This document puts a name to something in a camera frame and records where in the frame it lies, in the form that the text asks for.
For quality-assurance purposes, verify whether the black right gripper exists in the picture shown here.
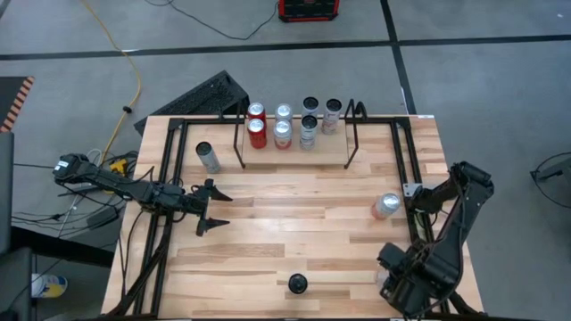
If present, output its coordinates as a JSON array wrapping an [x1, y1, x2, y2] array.
[[378, 266, 430, 316]]

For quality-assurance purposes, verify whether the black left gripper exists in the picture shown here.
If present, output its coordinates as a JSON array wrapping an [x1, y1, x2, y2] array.
[[179, 177, 234, 238]]

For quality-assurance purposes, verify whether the red Coca-Cola can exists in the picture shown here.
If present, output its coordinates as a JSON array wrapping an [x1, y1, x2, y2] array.
[[247, 102, 268, 121], [246, 118, 269, 151]]

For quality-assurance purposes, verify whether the raspberry lime sparkling water can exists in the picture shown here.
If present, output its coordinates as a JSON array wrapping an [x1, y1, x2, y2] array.
[[272, 119, 294, 152]]

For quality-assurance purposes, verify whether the white and coral beverage can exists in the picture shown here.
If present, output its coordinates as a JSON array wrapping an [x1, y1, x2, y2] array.
[[370, 192, 401, 221], [274, 103, 294, 122]]

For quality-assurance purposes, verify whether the white blue Celsius slim can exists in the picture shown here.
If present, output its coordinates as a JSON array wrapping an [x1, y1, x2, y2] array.
[[194, 141, 223, 175]]

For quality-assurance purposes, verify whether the white red Celsius slim can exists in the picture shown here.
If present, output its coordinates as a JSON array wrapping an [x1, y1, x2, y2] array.
[[286, 274, 309, 296]]

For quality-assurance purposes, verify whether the black power brick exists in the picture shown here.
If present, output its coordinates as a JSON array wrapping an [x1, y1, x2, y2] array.
[[86, 205, 120, 229]]

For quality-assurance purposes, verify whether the black perforated wedge stand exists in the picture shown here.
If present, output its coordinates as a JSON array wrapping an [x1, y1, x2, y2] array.
[[133, 70, 251, 136]]

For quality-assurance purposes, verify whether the black flat power adapter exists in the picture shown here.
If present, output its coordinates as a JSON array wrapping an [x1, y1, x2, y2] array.
[[57, 185, 106, 198]]

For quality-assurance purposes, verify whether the white yellow canister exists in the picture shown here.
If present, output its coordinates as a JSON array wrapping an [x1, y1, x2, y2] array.
[[30, 273, 69, 299]]

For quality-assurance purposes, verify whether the grey stand leg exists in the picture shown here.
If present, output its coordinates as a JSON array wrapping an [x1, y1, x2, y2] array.
[[529, 153, 571, 185]]

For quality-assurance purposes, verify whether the grey cabinet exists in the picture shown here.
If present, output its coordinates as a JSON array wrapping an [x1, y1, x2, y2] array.
[[0, 131, 15, 258], [0, 247, 36, 321]]

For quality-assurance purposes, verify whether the red black equipment case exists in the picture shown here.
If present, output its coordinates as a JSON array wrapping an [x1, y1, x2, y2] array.
[[277, 0, 342, 23]]

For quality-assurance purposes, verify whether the hazard striped black mat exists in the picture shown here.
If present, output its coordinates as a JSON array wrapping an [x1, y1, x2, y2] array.
[[0, 75, 36, 133]]

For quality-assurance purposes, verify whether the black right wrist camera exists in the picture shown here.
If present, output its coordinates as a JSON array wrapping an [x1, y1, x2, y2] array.
[[377, 243, 408, 271]]

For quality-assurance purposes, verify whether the black aluminium table frame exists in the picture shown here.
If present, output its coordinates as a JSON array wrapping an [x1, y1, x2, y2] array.
[[103, 114, 485, 320]]

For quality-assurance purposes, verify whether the yellow extension cable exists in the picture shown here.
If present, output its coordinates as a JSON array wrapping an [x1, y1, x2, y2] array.
[[81, 0, 143, 167]]

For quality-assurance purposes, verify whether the black floor cable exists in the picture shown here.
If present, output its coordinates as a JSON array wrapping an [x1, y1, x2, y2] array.
[[528, 153, 571, 232], [145, 0, 280, 42]]

